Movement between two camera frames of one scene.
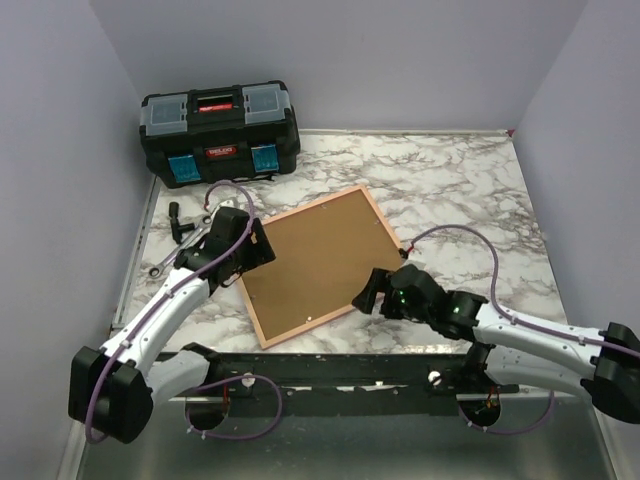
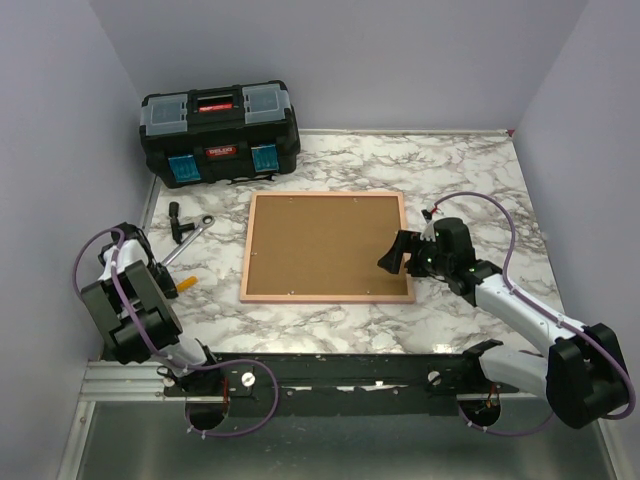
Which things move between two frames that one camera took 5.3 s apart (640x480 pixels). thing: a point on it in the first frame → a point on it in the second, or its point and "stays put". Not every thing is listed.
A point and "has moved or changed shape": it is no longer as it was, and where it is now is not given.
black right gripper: [380, 280] → [406, 241]
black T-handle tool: [173, 210] stays put
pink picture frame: [324, 252] has moved or changed shape
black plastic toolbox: [246, 131] stays put
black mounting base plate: [341, 384] stays put
